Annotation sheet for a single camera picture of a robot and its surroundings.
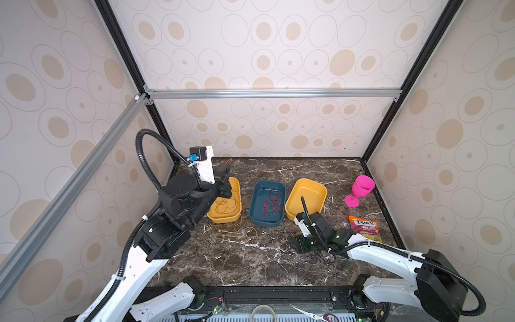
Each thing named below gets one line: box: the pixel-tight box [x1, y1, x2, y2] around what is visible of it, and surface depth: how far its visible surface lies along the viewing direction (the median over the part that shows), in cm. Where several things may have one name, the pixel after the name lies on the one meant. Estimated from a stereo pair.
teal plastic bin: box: [248, 179, 287, 228], surface depth 101 cm
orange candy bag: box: [348, 215, 383, 243], surface depth 91 cm
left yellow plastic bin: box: [206, 177, 243, 224], surface depth 99 cm
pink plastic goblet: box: [344, 175, 376, 208], surface depth 93 cm
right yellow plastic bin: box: [284, 178, 328, 221], surface depth 105 cm
